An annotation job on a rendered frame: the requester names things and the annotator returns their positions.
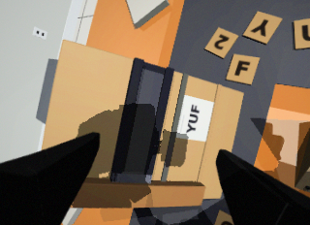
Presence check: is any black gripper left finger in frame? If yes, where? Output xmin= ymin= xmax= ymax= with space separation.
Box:
xmin=0 ymin=132 xmax=100 ymax=225

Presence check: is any white paper ticket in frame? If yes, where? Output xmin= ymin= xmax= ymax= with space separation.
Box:
xmin=176 ymin=95 xmax=214 ymax=142

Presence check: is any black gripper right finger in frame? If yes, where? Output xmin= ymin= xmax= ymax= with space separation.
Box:
xmin=216 ymin=149 xmax=310 ymax=225

